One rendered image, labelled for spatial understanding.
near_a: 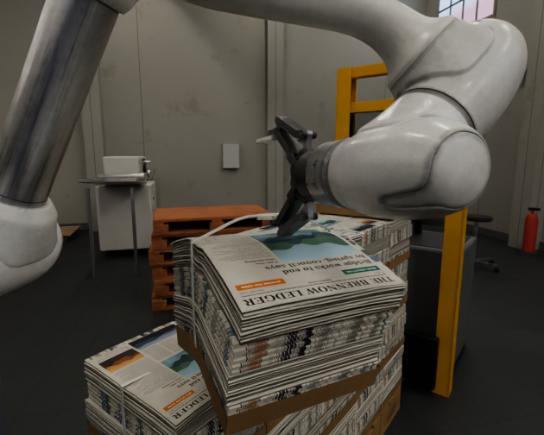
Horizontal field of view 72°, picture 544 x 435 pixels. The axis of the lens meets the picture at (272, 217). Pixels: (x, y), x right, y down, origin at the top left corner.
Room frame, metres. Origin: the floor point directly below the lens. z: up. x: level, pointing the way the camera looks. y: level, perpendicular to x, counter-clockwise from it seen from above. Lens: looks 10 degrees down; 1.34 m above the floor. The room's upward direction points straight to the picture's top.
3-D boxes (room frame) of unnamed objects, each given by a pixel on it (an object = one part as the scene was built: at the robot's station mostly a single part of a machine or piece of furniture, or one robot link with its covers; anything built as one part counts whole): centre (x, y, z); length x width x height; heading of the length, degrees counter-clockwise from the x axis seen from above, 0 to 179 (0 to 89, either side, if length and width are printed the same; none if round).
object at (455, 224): (1.95, -0.98, 0.92); 0.09 x 0.09 x 1.85; 53
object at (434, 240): (2.44, -0.94, 0.40); 0.70 x 0.55 x 0.80; 53
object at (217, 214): (3.56, 0.60, 0.40); 1.12 x 0.77 x 0.81; 104
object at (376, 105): (2.15, -0.71, 1.62); 0.75 x 0.06 x 0.06; 53
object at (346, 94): (2.35, -0.45, 0.92); 0.09 x 0.09 x 1.85; 53
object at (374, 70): (2.15, -0.71, 1.82); 0.75 x 0.06 x 0.06; 53
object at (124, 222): (5.26, 2.03, 0.66); 2.81 x 0.70 x 1.32; 13
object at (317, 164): (0.50, -0.09, 1.32); 0.09 x 0.06 x 0.09; 117
